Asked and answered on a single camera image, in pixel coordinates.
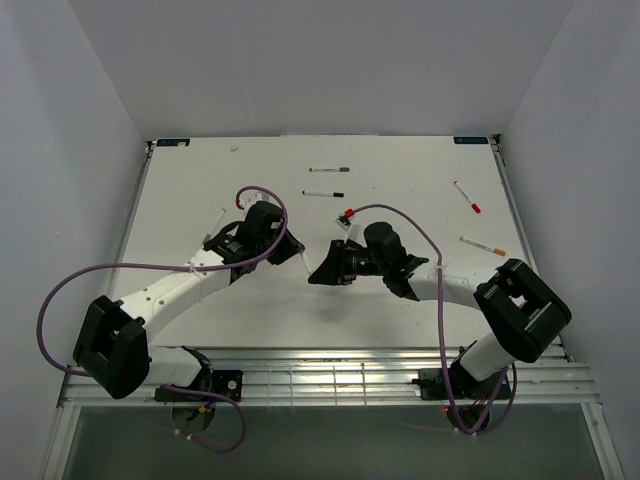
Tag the red capped marker pen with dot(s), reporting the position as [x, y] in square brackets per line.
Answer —
[474, 206]

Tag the orange capped marker pen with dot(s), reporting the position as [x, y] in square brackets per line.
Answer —
[490, 249]

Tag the blue corner label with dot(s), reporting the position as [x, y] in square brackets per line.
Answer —
[470, 140]
[173, 142]

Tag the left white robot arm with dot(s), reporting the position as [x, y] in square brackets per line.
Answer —
[114, 347]

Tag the green capped marker pen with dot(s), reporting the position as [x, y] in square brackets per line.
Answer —
[329, 170]

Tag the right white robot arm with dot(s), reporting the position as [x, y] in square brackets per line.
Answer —
[524, 314]

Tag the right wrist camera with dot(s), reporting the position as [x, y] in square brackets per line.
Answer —
[347, 223]

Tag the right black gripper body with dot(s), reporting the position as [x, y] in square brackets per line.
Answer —
[359, 262]

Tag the grey capped marker pen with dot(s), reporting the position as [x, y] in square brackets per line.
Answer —
[216, 225]

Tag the right blue corner label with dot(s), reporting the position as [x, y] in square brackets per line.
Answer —
[470, 140]

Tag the left blue corner label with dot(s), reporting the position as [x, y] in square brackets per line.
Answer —
[173, 142]

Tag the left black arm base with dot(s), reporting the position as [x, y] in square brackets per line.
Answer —
[228, 383]

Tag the black capped marker pen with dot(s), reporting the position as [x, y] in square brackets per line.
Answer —
[324, 194]

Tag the teal capped marker pen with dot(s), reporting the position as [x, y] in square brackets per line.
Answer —
[306, 263]

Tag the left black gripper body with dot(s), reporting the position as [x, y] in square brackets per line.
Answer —
[285, 249]

